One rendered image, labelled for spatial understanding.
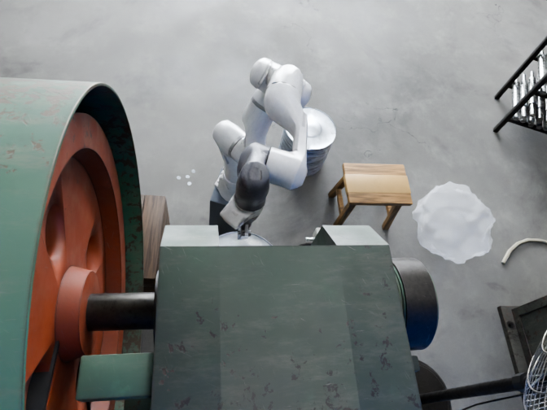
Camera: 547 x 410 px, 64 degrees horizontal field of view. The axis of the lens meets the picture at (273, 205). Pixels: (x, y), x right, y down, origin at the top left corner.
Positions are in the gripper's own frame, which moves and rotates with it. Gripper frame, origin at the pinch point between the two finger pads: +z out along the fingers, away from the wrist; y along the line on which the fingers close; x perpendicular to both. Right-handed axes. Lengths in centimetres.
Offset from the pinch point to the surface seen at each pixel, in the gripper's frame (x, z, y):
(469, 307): -130, 87, -6
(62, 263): 36, -56, -30
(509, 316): -150, 84, -12
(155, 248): 34, 52, 15
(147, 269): 36, 51, 5
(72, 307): 33, -55, -37
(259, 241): -6.5, 8.6, 0.9
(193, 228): 14, -58, -24
